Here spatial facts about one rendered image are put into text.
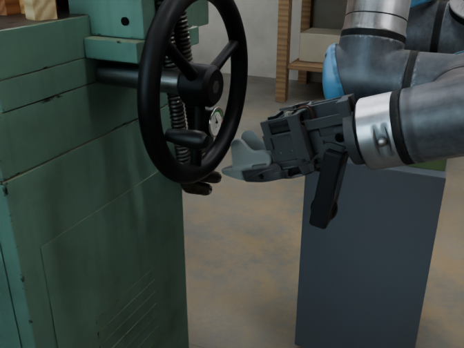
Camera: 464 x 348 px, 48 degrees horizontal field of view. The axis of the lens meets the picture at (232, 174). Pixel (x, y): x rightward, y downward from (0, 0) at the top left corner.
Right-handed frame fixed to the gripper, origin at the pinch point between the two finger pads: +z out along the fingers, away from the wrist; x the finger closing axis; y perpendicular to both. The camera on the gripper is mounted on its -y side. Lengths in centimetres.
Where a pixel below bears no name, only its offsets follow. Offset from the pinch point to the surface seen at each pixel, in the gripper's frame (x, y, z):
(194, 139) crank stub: 9.4, 8.1, -2.3
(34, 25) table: 10.1, 27.6, 15.3
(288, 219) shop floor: -110, -55, 51
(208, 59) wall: -321, 5, 189
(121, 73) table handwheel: -0.9, 18.3, 13.6
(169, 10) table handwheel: 6.1, 23.6, -2.8
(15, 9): 3.6, 31.9, 24.5
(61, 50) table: 5.9, 23.9, 16.6
